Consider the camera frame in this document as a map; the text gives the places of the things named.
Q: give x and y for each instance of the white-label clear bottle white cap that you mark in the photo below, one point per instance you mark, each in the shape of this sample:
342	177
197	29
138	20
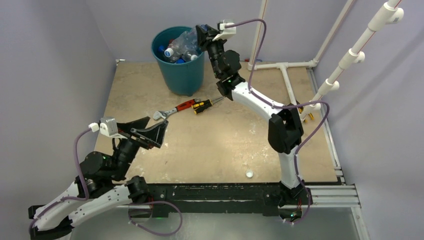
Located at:
190	55

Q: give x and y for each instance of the yellow black handled screwdriver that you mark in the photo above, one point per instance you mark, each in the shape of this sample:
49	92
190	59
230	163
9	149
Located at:
205	104

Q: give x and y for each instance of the yellow tool by pipe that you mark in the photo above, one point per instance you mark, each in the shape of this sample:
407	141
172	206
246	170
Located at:
305	112

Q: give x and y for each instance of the red-handled adjustable wrench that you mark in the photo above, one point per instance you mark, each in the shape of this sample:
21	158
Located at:
185	105

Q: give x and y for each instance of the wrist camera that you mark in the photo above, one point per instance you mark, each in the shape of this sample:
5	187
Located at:
107	126
225	30

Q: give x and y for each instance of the teal plastic bin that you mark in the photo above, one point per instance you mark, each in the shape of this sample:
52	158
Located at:
183	79

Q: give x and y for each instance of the white bottle cap on table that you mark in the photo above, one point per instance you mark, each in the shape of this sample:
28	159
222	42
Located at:
249	173

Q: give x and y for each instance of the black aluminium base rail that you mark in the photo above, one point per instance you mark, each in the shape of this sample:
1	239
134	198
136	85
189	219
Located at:
243	198

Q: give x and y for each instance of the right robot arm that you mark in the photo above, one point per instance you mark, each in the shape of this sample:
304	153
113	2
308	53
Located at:
285	129

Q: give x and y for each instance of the white PVC pipe frame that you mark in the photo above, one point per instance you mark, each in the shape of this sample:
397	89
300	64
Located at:
389	13

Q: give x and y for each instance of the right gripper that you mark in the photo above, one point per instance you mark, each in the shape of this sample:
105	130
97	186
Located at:
203	34

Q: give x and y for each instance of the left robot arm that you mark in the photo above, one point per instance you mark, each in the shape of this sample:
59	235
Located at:
95	188

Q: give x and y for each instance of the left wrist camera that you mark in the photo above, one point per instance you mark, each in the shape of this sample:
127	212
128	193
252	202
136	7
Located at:
107	126

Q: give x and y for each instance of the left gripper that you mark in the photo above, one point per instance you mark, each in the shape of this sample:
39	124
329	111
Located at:
153	135

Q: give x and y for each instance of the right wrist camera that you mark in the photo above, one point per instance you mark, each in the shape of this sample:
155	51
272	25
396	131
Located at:
225	30

